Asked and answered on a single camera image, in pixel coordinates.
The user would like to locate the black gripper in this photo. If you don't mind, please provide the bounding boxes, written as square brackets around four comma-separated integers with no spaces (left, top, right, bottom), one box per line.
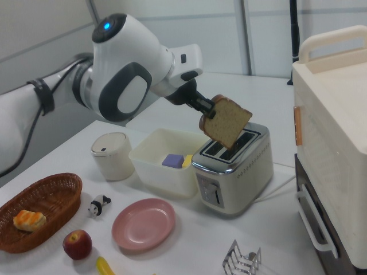
[165,78,217,120]

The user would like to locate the brown bread slice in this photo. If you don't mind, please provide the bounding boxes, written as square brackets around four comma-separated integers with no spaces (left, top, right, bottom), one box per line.
[198,94,253,151]

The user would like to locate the silver cream two-slot toaster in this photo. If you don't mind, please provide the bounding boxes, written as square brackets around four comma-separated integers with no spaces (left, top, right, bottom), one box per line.
[191,122,275,218]

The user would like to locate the purple block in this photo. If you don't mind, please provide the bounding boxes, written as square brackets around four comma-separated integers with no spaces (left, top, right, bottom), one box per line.
[162,154,184,169]

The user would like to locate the white plastic rectangular container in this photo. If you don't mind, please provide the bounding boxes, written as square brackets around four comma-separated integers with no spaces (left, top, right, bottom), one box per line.
[128,128,210,198]

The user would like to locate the black pole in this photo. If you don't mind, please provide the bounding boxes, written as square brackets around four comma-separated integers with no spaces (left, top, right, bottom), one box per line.
[287,0,300,85]

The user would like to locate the small cream lidded bin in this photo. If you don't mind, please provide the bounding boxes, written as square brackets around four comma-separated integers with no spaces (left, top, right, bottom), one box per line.
[91,132,135,182]

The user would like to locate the cream toy microwave oven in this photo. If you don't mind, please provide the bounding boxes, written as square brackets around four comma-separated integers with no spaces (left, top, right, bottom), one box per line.
[291,25,367,270]

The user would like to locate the pink plate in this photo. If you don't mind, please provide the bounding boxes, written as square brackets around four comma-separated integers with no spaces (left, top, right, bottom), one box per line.
[111,198,176,250]

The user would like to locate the panda toy figure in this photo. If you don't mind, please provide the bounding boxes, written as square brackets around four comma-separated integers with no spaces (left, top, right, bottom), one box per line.
[87,194,112,219]

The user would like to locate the brown wicker basket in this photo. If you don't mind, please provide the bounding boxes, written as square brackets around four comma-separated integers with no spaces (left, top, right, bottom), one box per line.
[0,172,83,254]

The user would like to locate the red apple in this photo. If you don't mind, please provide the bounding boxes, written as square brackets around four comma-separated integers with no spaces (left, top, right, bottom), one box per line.
[63,229,93,261]

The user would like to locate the yellow banana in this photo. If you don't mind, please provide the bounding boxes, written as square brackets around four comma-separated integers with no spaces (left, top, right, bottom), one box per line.
[95,256,115,275]

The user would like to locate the orange glazed pastry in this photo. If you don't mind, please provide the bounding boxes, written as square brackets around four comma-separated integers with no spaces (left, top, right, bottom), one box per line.
[13,209,47,232]

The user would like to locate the copper microwave door handle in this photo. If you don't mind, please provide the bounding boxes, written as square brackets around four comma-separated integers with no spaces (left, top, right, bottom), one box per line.
[292,105,303,146]

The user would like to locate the white toaster power cable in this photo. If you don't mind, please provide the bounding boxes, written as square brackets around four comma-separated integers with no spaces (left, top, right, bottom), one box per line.
[252,162,298,204]

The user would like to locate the brown door with white handle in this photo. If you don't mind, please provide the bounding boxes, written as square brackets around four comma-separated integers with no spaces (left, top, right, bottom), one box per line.
[294,153,359,275]

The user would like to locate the silver wire toast rack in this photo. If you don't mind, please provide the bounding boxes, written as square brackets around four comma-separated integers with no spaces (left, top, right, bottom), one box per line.
[222,239,263,275]

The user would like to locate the black cable strap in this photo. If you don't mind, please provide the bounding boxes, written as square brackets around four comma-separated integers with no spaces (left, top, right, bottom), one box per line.
[27,77,56,116]

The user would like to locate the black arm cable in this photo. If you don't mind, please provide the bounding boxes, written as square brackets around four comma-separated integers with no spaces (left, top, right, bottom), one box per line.
[0,61,84,178]

